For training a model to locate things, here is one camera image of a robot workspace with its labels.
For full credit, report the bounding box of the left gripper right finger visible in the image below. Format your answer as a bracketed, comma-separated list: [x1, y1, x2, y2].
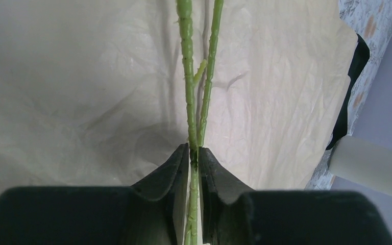
[199, 148, 392, 244]

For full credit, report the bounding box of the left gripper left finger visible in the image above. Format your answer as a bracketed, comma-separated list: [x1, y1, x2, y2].
[0, 144, 189, 244]

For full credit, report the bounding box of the peach paper flower bouquet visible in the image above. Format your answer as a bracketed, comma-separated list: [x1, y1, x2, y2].
[0, 1, 357, 193]

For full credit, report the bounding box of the small pink rose stem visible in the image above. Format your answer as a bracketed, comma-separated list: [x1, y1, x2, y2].
[176, 0, 199, 244]

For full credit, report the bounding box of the black gold-lettered ribbon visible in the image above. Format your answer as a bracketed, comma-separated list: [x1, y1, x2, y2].
[326, 34, 370, 150]

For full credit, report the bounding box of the beige cylindrical vase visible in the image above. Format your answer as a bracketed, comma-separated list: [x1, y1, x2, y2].
[329, 136, 392, 196]

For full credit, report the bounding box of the peach orange rose stem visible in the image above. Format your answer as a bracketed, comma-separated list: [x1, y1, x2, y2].
[198, 0, 224, 147]

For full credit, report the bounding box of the floral patterned table mat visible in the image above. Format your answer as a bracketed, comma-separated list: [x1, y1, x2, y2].
[306, 0, 392, 190]

